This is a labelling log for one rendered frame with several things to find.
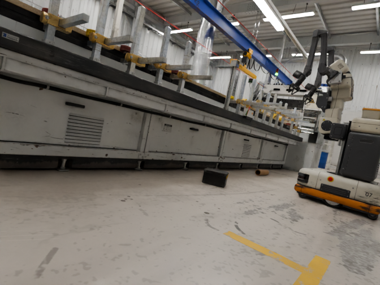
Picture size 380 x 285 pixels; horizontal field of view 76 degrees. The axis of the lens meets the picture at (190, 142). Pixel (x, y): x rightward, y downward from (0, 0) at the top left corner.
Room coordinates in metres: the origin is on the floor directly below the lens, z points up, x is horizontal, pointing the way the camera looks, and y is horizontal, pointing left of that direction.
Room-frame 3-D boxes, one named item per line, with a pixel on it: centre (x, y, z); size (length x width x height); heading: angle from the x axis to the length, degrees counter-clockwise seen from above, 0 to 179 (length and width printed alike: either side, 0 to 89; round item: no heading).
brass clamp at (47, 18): (1.24, 0.77, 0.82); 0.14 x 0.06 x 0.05; 142
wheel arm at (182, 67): (1.82, 0.26, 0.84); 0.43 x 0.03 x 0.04; 52
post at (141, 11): (1.62, 0.47, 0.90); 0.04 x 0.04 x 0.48; 52
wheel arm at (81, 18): (1.23, 0.72, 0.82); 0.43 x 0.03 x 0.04; 52
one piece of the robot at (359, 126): (2.31, -1.58, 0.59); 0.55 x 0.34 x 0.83; 141
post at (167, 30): (1.81, 0.32, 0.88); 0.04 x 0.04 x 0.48; 52
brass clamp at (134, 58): (1.64, 0.46, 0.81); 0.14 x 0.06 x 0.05; 142
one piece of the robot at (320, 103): (2.55, -1.29, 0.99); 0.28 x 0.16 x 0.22; 141
